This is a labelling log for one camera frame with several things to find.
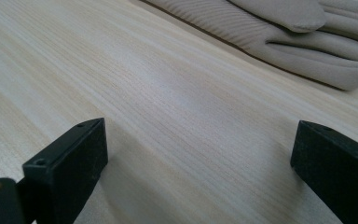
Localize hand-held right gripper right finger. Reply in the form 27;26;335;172
290;120;358;224

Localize beige fabric glove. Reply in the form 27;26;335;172
143;0;358;91
227;0;328;34

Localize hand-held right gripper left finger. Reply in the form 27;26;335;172
22;118;109;224

